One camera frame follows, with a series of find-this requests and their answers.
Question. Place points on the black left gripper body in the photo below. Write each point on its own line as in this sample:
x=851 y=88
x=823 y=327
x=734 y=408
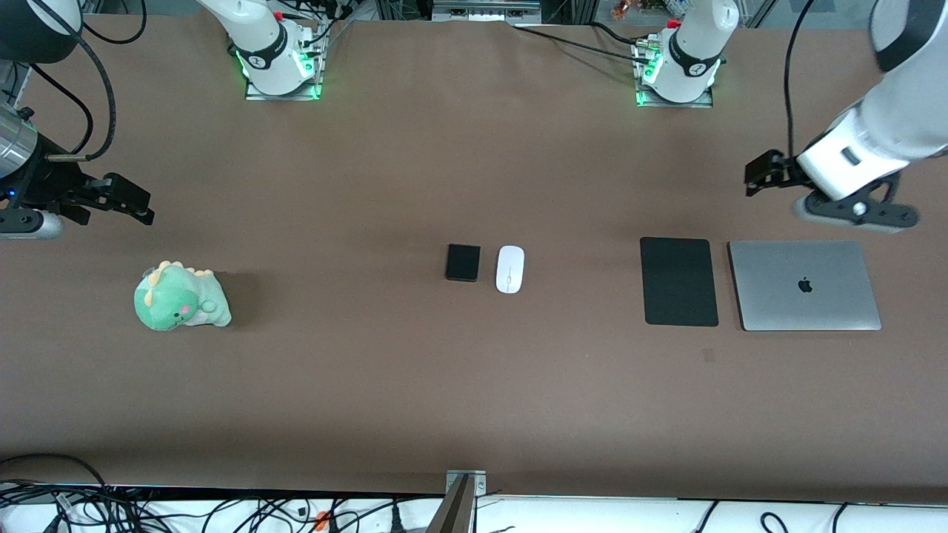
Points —
x=779 y=172

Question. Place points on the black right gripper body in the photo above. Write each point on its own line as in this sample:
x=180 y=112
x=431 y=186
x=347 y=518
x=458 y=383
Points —
x=46 y=180

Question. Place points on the white computer mouse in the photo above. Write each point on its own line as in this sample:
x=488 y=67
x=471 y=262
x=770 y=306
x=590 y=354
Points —
x=509 y=269

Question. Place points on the black smartphone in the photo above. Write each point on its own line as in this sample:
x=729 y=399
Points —
x=463 y=263

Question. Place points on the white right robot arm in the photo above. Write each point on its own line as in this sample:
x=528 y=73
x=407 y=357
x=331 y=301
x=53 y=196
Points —
x=259 y=29

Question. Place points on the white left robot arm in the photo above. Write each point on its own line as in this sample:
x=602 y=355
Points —
x=911 y=96

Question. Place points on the black mouse pad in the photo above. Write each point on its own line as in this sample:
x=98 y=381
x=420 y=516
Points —
x=679 y=281

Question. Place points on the green dinosaur plush toy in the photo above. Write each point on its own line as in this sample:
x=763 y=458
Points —
x=178 y=300

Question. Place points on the silver apple laptop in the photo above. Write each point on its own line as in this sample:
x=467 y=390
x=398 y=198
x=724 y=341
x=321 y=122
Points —
x=803 y=285

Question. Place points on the dark metal bar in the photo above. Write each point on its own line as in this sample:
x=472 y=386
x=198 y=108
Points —
x=453 y=511

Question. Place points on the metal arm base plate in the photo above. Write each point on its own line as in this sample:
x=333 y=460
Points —
x=281 y=95
x=674 y=102

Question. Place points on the silver aluminium frame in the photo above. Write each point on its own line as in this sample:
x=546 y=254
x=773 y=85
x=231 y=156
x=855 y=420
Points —
x=485 y=9

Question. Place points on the metal table edge bracket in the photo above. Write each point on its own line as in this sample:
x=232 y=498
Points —
x=466 y=480

